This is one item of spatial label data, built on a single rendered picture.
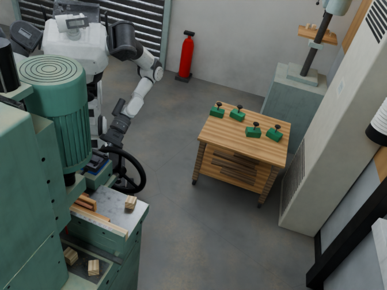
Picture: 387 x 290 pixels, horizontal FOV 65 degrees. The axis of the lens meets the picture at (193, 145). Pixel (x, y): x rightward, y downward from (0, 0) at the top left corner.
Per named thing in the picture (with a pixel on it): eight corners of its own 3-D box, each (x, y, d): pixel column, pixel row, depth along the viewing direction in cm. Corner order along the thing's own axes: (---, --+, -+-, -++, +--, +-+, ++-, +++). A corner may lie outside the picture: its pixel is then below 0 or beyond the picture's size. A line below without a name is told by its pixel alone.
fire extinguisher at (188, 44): (192, 76, 400) (199, 31, 362) (188, 83, 386) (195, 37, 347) (178, 73, 402) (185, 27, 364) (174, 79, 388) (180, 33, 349)
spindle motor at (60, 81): (102, 149, 104) (98, 65, 84) (69, 183, 91) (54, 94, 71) (59, 132, 107) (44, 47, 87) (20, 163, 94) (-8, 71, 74)
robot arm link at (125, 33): (126, 40, 154) (111, 26, 142) (142, 35, 152) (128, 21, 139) (128, 61, 152) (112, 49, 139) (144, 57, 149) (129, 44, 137)
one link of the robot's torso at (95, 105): (78, 122, 209) (69, 71, 172) (105, 122, 213) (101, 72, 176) (76, 140, 201) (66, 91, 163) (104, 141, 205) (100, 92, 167)
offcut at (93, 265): (88, 265, 113) (88, 260, 111) (99, 264, 114) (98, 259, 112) (88, 275, 110) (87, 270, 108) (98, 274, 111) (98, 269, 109)
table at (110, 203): (159, 197, 137) (160, 188, 133) (124, 254, 114) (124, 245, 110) (44, 151, 147) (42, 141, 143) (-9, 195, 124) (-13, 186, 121)
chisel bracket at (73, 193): (87, 191, 116) (85, 175, 110) (62, 219, 105) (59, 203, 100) (70, 184, 117) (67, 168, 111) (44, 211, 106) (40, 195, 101)
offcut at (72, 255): (69, 252, 116) (68, 246, 113) (78, 258, 115) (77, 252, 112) (62, 260, 113) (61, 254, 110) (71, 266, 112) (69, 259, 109)
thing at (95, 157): (109, 160, 132) (109, 151, 129) (94, 177, 124) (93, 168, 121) (83, 151, 135) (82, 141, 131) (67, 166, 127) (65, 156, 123)
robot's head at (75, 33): (57, 27, 131) (53, 12, 123) (82, 25, 134) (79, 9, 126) (61, 39, 129) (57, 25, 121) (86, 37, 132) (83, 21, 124)
